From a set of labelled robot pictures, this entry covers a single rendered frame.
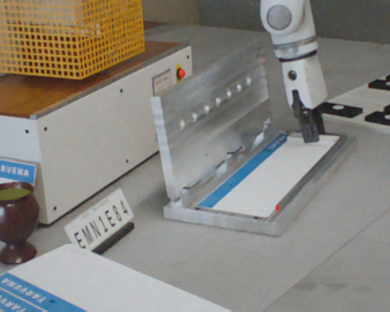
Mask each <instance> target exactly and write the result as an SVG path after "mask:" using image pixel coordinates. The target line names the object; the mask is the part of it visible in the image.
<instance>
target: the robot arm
mask: <svg viewBox="0 0 390 312"><path fill-rule="evenodd" d="M260 15H261V20H262V25H263V26H264V28H265V29H266V30H267V31H268V32H269V33H270V34H271V37H272V41H273V42H272V44H273V46H274V49H273V50H274V53H275V56H276V57H279V62H280V63H283V65H282V69H283V75H284V83H285V91H286V95H287V98H288V105H289V107H290V109H292V111H294V117H295V118H296V119H299V125H301V131H302V138H303V141H304V143H306V144H308V143H315V142H319V135H326V129H325V126H324V122H323V117H322V112H323V111H322V108H321V105H322V104H321V102H322V101H323V100H324V99H325V98H326V96H327V90H326V85H325V82H324V79H323V72H322V69H321V67H320V64H319V59H318V56H317V55H316V54H317V50H316V49H317V48H318V47H319V45H318V42H317V39H316V32H315V28H314V22H313V21H314V19H313V16H312V12H311V9H310V0H261V6H260ZM304 105H305V108H304V109H302V106H304ZM303 112H307V114H308V115H307V114H306V113H303Z"/></svg>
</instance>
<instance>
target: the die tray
mask: <svg viewBox="0 0 390 312"><path fill-rule="evenodd" d="M328 102H333V103H337V104H341V105H349V106H355V107H360V108H363V113H362V114H360V115H357V116H356V117H354V118H352V119H351V118H345V117H340V116H337V115H327V114H323V113H322V117H323V121H327V122H333V123H337V124H343V125H349V126H353V127H356V128H366V129H369V130H372V131H379V132H385V133H388V134H390V126H388V125H383V124H377V123H370V122H366V121H364V116H365V115H369V114H370V113H372V112H374V111H384V107H385V106H386V105H389V104H390V91H385V90H381V89H372V88H368V84H364V85H363V86H361V87H359V88H357V89H353V90H352V91H349V92H347V93H344V94H343V95H340V96H338V97H335V98H333V99H330V100H329V101H328Z"/></svg>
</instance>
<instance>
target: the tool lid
mask: <svg viewBox="0 0 390 312"><path fill-rule="evenodd" d="M246 77H247V81H248V83H247V84H246ZM236 84H237V86H238V90H237V91H236ZM226 90H227V97H226ZM215 97H216V105H215ZM150 102H151V106H152V110H153V114H154V125H155V128H156V132H157V136H158V146H159V150H160V154H161V161H162V168H163V172H164V180H165V183H166V187H167V197H179V196H180V195H181V194H182V191H181V189H182V188H183V187H192V186H193V184H196V183H197V181H199V180H200V184H199V185H198V186H201V185H202V184H204V183H205V182H206V181H207V180H208V179H209V178H210V177H212V176H213V175H214V174H216V169H215V168H216V166H217V165H219V164H220V163H221V162H222V161H223V160H224V159H226V158H227V152H228V151H236V150H237V149H239V148H240V147H241V146H242V150H241V151H244V150H245V148H248V147H249V145H252V143H253V142H254V141H255V140H256V138H255V135H256V134H257V133H258V132H260V131H261V130H262V129H263V128H264V123H270V122H272V121H273V117H272V107H271V98H270V93H269V83H268V79H267V70H266V60H265V54H264V49H263V43H262V40H253V41H251V42H250V43H248V44H246V45H244V46H242V47H241V48H240V49H238V50H235V51H233V52H232V53H230V54H228V55H226V56H224V57H222V58H221V59H219V60H217V61H216V62H214V63H212V64H210V65H209V66H206V67H204V68H203V69H201V70H200V71H197V72H196V73H193V74H192V75H191V76H187V78H185V79H183V80H181V81H180V82H178V83H175V84H174V85H172V86H170V87H169V88H167V89H164V90H163V91H162V92H160V93H157V94H156V95H154V96H152V97H150ZM204 104H205V106H206V112H205V113H204V112H203V105H204ZM192 112H193V121H192V119H191V113H192ZM179 119H180V127H179V123H178V122H179Z"/></svg>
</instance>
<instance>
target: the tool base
mask: <svg viewBox="0 0 390 312"><path fill-rule="evenodd" d="M270 126H271V123H268V124H267V125H264V128H263V129H262V130H261V131H260V132H258V133H257V134H256V135H255V138H256V140H255V141H254V142H253V143H252V145H249V147H248V148H245V150H244V151H241V150H242V146H241V147H240V148H239V149H237V150H236V151H232V153H230V154H227V158H226V159H224V160H223V161H222V162H221V163H220V164H219V165H217V166H216V168H215V169H216V174H214V175H213V176H212V177H210V178H209V179H208V180H207V181H206V182H205V183H204V184H202V185H201V186H198V185H199V184H200V180H199V181H197V183H196V184H193V186H192V187H188V188H187V189H183V188H182V189H181V191H182V194H181V195H180V196H179V197H171V202H170V203H168V204H167V205H166V206H164V218H165V219H177V220H180V221H185V222H189V223H199V224H204V225H208V226H216V227H220V228H227V229H236V230H239V231H244V232H252V233H259V234H263V235H268V236H280V235H281V234H282V233H283V232H284V230H286V228H287V227H288V226H289V224H290V223H292V222H293V220H294V219H295V218H296V217H297V216H298V215H299V214H300V213H301V211H302V210H303V209H304V208H305V207H306V205H307V204H309V201H311V200H312V198H313V197H314V196H315V194H317V193H318V191H319V190H320V189H321V188H322V187H323V186H324V185H325V184H326V182H327V181H328V180H329V179H330V177H332V175H333V174H335V172H336V171H337V170H338V169H339V167H340V166H341V165H342V163H343V162H344V161H346V159H347V158H348V157H349V155H350V154H351V153H352V152H353V151H354V150H355V149H356V147H357V138H356V137H351V136H349V137H348V138H346V141H344V142H343V143H342V145H340V146H339V148H338V149H337V150H336V151H335V152H334V153H333V154H332V155H331V156H330V158H329V159H328V160H327V161H326V162H325V163H324V164H322V166H321V167H320V168H319V169H318V170H317V171H316V172H315V173H314V174H313V175H312V177H310V178H309V180H307V181H306V182H305V184H304V185H303V186H302V187H301V188H300V189H299V190H298V192H297V193H296V194H295V195H294V196H293V197H292V198H291V199H290V200H289V201H288V203H286V204H285V206H283V207H282V210H274V211H273V212H272V214H271V215H270V216H269V217H263V216H258V217H259V219H254V217H255V215H251V214H242V213H234V212H229V211H225V210H213V209H209V208H205V207H200V206H197V203H200V201H201V200H203V199H204V198H205V197H206V196H207V195H209V194H210V193H211V192H212V191H213V190H215V189H216V187H219V185H220V184H222V183H223V182H224V181H225V180H226V179H227V178H228V177H229V176H230V175H232V174H233V173H234V172H235V171H237V170H238V169H239V167H242V165H243V164H245V163H246V162H247V161H249V159H251V158H252V157H253V156H254V155H255V154H256V153H257V152H258V151H260V150H261V149H262V148H263V147H265V146H266V145H267V144H268V143H269V142H270V141H272V139H274V138H275V137H276V136H277V135H279V134H280V133H283V134H289V135H290V134H292V132H282V129H277V130H270V129H269V127H270ZM197 207H199V208H200V210H195V208H197Z"/></svg>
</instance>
